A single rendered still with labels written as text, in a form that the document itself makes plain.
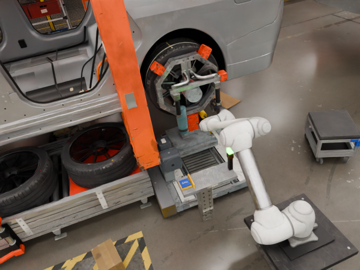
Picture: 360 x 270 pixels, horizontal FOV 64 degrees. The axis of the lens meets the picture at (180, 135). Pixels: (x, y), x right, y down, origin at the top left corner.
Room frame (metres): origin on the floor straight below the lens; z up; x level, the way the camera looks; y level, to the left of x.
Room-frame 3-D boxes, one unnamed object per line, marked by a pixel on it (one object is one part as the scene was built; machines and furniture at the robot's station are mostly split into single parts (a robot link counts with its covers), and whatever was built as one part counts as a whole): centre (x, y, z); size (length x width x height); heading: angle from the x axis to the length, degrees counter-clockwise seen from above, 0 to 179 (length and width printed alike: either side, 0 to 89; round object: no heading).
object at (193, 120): (2.21, -0.12, 0.48); 0.16 x 0.12 x 0.17; 14
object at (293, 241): (1.02, -0.68, 0.34); 0.22 x 0.18 x 0.06; 97
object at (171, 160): (2.01, 0.15, 0.26); 0.42 x 0.18 x 0.35; 14
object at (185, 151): (2.34, -0.08, 0.13); 0.50 x 0.36 x 0.10; 104
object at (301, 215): (1.02, -0.65, 0.48); 0.18 x 0.16 x 0.22; 103
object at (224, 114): (1.91, -0.40, 0.64); 0.16 x 0.13 x 0.11; 14
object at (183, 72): (2.03, -0.06, 1.03); 0.19 x 0.18 x 0.11; 14
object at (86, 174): (2.03, 0.72, 0.39); 0.66 x 0.66 x 0.24
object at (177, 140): (2.34, -0.08, 0.32); 0.40 x 0.30 x 0.28; 104
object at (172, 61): (2.18, -0.12, 0.85); 0.54 x 0.07 x 0.54; 104
